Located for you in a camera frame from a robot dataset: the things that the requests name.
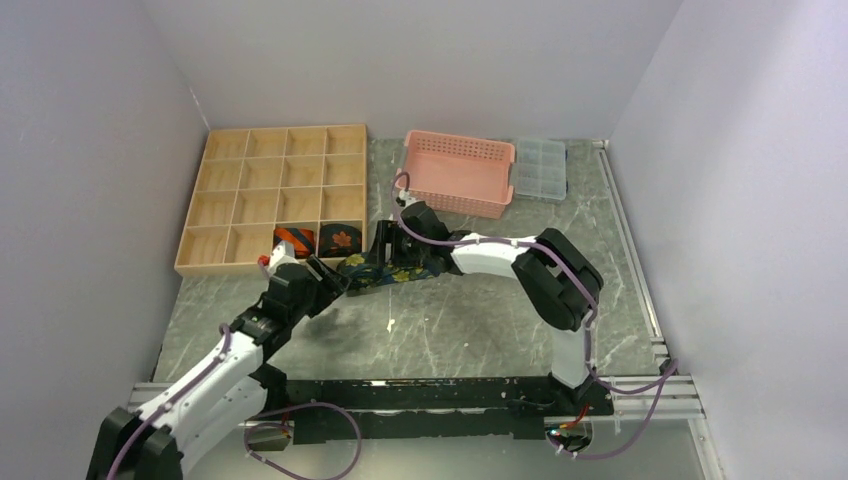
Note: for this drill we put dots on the orange navy striped tie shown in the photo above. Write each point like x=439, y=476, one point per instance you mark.
x=301, y=240

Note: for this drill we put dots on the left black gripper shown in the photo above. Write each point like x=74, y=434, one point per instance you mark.
x=328, y=288

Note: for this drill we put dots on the blue yellow floral tie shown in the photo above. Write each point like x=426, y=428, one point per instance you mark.
x=367, y=272

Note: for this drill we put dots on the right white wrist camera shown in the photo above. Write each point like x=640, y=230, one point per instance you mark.
x=405, y=199

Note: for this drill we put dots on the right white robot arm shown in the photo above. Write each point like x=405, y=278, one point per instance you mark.
x=561, y=284

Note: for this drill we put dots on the clear plastic organizer box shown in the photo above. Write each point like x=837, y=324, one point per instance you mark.
x=539, y=171

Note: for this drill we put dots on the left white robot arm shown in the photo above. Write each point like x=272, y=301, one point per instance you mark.
x=166, y=436

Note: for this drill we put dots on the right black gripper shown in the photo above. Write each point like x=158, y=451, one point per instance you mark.
x=389, y=232

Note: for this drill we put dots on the dark rolled tie orange leaf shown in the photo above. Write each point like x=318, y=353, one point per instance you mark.
x=338, y=240

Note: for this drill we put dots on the pink plastic basket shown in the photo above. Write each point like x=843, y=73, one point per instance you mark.
x=458, y=174

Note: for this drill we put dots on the wooden compartment tray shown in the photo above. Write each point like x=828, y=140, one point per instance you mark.
x=251, y=181

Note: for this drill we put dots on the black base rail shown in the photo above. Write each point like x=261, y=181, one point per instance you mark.
x=521, y=407

